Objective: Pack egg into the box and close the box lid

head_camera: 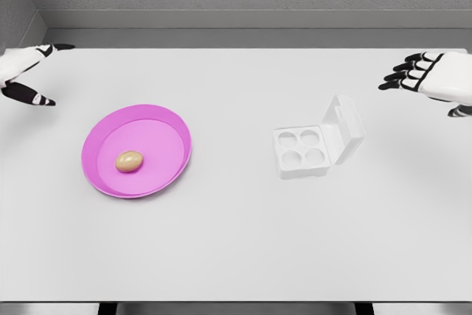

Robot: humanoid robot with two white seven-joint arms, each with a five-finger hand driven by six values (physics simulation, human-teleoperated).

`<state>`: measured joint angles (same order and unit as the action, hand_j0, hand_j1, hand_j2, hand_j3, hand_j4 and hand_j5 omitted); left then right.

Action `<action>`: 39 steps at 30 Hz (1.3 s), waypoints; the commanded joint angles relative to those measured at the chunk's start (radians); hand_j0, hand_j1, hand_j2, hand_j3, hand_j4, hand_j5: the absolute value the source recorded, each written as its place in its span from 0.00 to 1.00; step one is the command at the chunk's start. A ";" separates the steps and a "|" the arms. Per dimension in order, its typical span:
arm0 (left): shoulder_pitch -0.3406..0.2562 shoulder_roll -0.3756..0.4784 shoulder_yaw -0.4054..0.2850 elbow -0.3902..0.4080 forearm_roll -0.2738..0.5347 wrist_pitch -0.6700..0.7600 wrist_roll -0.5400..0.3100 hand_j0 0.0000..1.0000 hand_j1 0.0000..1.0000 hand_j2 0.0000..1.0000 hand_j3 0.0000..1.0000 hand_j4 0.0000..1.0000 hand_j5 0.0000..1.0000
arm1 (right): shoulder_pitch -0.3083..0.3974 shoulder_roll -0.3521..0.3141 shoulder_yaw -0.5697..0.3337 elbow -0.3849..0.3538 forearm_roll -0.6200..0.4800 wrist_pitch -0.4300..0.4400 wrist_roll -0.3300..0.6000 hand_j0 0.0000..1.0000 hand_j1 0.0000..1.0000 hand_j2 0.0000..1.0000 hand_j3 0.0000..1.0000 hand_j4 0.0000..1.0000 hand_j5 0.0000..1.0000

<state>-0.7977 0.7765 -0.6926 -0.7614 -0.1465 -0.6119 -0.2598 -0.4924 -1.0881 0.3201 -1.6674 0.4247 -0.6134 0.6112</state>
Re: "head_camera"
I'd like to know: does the pink round plate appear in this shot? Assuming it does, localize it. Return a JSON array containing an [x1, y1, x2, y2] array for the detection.
[[80, 104, 194, 201]]

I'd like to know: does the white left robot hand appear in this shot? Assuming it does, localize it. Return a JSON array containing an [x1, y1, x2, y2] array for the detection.
[[0, 43, 76, 108]]

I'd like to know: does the white egg box with lid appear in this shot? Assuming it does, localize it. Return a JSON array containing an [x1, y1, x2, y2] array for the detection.
[[273, 94, 367, 181]]

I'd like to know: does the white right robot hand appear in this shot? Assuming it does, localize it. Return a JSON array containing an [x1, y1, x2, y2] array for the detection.
[[377, 50, 472, 118]]

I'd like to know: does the beige egg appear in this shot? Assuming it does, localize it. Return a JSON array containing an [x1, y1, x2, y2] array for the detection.
[[114, 150, 144, 174]]

